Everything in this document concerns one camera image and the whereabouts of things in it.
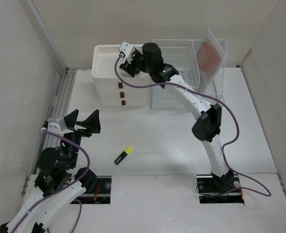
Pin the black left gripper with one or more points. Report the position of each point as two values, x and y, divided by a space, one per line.
92 123

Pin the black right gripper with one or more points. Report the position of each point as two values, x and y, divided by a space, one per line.
126 67

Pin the white three-drawer storage box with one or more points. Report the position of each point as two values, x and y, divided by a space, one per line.
111 91

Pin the yellow cap black highlighter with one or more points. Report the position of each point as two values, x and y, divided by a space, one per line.
126 152

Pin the red booklet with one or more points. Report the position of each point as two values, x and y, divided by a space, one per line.
210 58

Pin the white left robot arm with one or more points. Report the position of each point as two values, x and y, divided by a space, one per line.
64 174

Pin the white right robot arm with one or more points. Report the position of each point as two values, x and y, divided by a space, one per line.
207 116

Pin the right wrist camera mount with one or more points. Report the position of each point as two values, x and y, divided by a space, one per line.
128 50

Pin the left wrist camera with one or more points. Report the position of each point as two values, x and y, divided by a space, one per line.
56 125

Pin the aluminium frame rail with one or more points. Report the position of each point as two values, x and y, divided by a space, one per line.
38 82

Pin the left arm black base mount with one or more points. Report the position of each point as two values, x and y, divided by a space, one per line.
100 194

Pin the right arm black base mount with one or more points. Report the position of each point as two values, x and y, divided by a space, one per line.
210 194

